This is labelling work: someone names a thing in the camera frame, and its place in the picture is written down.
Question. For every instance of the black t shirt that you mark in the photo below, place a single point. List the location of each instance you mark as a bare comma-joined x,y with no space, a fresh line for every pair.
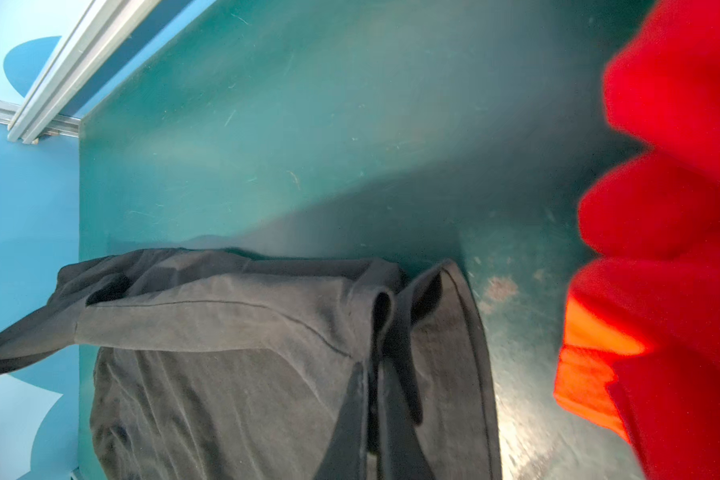
212,365

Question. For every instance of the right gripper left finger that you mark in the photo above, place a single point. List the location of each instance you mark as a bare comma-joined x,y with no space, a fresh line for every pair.
346,454

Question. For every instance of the back aluminium frame rail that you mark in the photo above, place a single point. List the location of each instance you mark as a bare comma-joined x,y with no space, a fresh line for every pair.
60,125

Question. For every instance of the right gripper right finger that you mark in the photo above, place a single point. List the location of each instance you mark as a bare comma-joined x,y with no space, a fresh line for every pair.
400,454

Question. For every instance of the red t shirt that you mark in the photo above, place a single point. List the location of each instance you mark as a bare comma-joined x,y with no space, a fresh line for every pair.
640,351

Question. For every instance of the left aluminium frame post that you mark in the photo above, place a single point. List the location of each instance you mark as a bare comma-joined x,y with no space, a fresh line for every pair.
102,28

